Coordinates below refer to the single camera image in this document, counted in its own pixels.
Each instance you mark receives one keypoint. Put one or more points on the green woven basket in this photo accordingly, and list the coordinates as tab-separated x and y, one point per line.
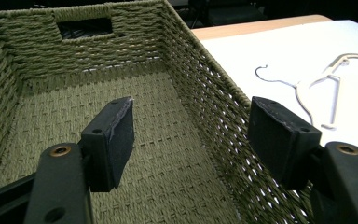
155	93

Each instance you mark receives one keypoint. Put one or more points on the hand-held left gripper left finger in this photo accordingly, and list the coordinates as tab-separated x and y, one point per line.
105	146

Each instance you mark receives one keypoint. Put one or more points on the white clothes hanger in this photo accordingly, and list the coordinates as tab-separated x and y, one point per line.
326	79

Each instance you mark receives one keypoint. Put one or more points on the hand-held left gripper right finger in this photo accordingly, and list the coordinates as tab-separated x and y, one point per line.
279	143

